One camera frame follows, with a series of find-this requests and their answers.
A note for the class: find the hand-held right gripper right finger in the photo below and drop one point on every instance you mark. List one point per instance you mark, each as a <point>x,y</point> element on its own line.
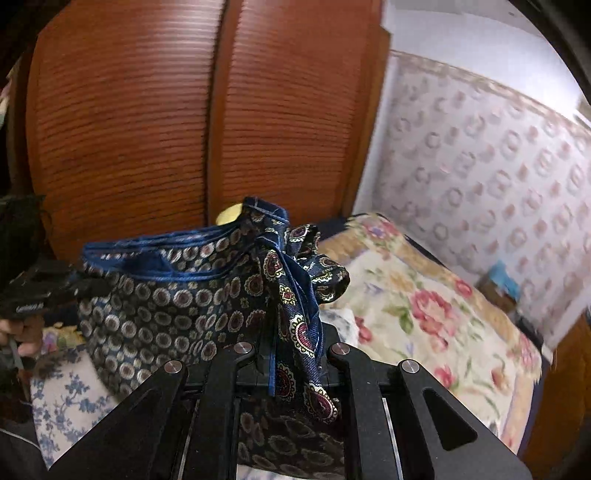
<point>351,369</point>

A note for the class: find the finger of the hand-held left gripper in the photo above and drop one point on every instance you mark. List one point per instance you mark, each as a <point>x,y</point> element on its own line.
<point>90,286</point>

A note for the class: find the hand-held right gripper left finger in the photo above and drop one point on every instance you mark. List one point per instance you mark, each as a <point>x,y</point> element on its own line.
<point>231,369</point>

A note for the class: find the navy circle-patterned shirt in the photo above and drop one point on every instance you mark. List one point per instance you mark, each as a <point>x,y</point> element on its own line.
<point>184,295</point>

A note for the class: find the person's left hand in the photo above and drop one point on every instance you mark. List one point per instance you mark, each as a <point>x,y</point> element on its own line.
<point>23,334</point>

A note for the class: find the cream rose-patterned blanket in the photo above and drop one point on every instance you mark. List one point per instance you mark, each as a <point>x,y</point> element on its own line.
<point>415,314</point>

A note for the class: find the person's dark clothing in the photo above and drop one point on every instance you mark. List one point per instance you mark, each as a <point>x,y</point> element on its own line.
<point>18,452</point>

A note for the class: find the yellow plush toy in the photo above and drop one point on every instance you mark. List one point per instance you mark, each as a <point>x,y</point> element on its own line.
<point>228,215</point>

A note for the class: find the blue-topped box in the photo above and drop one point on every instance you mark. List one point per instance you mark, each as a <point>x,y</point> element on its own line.
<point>501,281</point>

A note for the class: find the long wooden cabinet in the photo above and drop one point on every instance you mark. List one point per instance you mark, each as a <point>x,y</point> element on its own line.
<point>568,392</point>

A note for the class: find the sheer circle-patterned curtain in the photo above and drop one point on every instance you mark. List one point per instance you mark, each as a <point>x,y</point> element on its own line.
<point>485,161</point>

